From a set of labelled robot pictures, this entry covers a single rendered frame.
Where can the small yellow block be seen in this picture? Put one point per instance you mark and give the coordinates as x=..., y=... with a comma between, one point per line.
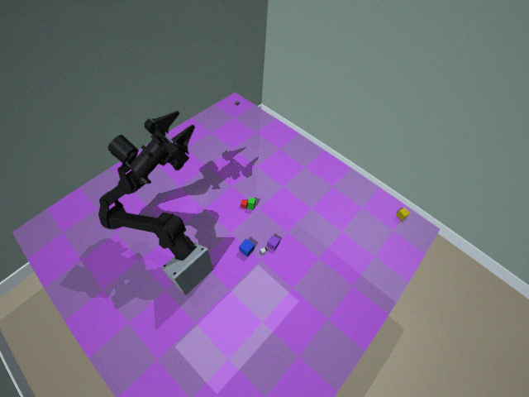
x=402, y=213

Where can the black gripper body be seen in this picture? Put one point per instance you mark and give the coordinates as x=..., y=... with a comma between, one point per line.
x=157, y=149

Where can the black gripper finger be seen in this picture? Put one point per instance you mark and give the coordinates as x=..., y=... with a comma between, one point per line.
x=166, y=121
x=183, y=137

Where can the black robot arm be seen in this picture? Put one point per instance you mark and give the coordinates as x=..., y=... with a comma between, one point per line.
x=167, y=227

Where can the purple block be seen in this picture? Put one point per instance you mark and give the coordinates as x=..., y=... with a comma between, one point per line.
x=273, y=242

